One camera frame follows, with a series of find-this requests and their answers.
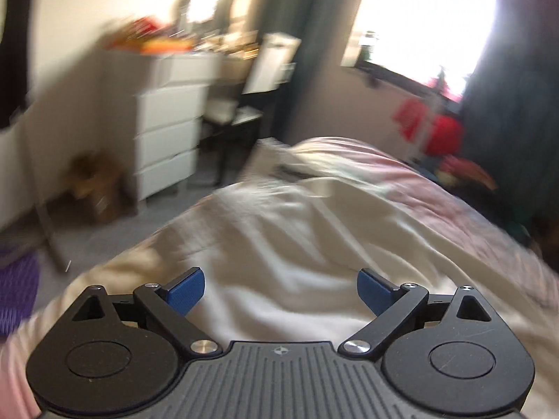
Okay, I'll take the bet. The purple textured mat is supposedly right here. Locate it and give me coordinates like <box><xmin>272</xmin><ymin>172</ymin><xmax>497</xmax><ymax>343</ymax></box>
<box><xmin>0</xmin><ymin>252</ymin><xmax>40</xmax><ymax>340</ymax></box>

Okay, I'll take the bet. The brown cardboard box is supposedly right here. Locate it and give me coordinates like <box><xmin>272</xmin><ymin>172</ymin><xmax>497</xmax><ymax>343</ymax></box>
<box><xmin>64</xmin><ymin>152</ymin><xmax>123</xmax><ymax>223</ymax></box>

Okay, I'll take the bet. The pink and cream bed duvet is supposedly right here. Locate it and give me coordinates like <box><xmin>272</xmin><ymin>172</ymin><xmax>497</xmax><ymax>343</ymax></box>
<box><xmin>1</xmin><ymin>137</ymin><xmax>558</xmax><ymax>418</ymax></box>

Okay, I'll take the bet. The red fabric on rack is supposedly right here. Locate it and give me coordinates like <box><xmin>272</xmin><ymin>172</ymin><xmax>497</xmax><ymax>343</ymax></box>
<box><xmin>390</xmin><ymin>97</ymin><xmax>466</xmax><ymax>158</ymax></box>

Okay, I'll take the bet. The dark teal right curtain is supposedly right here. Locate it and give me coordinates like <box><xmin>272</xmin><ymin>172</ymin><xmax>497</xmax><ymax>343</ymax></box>
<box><xmin>457</xmin><ymin>0</ymin><xmax>559</xmax><ymax>245</ymax></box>

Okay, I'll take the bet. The white drying rack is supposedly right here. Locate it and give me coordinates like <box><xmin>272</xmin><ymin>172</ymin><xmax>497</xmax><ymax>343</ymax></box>
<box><xmin>406</xmin><ymin>92</ymin><xmax>444</xmax><ymax>166</ymax></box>

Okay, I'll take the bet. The white drawer dresser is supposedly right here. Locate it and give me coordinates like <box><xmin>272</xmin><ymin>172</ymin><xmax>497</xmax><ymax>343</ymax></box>
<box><xmin>100</xmin><ymin>49</ymin><xmax>251</xmax><ymax>209</ymax></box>

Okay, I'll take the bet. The dark hanging garment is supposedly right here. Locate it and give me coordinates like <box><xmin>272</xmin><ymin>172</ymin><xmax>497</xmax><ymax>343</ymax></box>
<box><xmin>1</xmin><ymin>0</ymin><xmax>32</xmax><ymax>130</ymax></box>

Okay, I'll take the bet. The black chair with white seat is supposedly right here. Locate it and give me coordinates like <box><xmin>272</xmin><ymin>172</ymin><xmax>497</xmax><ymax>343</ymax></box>
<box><xmin>203</xmin><ymin>32</ymin><xmax>301</xmax><ymax>187</ymax></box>

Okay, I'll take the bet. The bright window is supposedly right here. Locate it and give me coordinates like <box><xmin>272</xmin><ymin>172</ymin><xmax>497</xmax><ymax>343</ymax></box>
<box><xmin>341</xmin><ymin>0</ymin><xmax>498</xmax><ymax>102</ymax></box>

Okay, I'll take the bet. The clutter on dresser top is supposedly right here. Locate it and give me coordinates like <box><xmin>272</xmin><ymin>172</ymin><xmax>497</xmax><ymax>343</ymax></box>
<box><xmin>104</xmin><ymin>0</ymin><xmax>239</xmax><ymax>55</ymax></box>

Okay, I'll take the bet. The teal left curtain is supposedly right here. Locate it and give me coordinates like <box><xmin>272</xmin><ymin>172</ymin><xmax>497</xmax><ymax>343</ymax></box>
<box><xmin>254</xmin><ymin>0</ymin><xmax>363</xmax><ymax>144</ymax></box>

